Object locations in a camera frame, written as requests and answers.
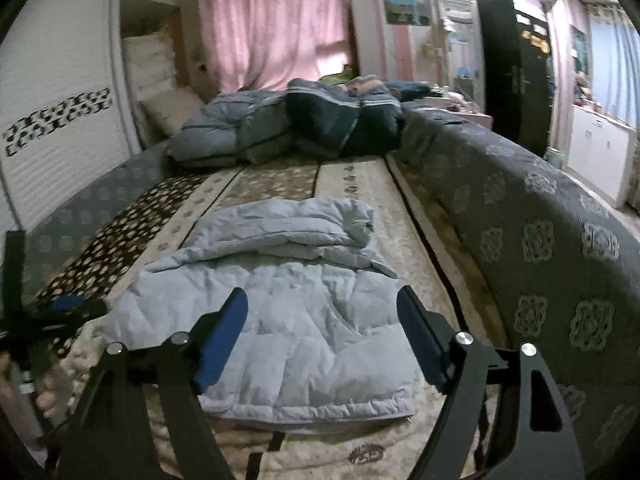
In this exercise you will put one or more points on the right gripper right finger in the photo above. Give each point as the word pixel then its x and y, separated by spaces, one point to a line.
pixel 502 408

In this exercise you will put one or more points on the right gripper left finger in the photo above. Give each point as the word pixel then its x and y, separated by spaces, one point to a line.
pixel 110 434

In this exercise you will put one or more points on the light blue padded jacket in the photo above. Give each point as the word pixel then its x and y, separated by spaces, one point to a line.
pixel 321 343

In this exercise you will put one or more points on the person's left hand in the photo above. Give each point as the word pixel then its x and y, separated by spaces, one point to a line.
pixel 16 403

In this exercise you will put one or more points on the grey patterned bed cover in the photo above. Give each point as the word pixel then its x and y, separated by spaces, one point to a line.
pixel 562 269

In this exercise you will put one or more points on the floral patterned bed blanket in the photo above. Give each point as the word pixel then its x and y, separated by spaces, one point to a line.
pixel 416 239

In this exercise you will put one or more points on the white sliding wardrobe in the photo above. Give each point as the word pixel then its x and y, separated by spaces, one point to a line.
pixel 61 120

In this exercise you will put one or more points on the stacked white pillows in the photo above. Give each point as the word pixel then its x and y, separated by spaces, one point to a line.
pixel 160 104

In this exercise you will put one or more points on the white low cabinet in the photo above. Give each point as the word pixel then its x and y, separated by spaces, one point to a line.
pixel 601 154

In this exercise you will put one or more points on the grey blue folded quilt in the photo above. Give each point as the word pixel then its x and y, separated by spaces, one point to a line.
pixel 235 128

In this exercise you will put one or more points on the dark navy striped quilt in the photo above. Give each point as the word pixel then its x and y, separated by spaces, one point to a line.
pixel 361 117

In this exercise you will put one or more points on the black open door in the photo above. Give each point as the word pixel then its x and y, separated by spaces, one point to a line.
pixel 519 81

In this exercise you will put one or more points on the pink window curtain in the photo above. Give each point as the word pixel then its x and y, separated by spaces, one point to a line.
pixel 263 44

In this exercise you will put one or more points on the light blue curtain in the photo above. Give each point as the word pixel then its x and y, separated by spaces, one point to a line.
pixel 615 62

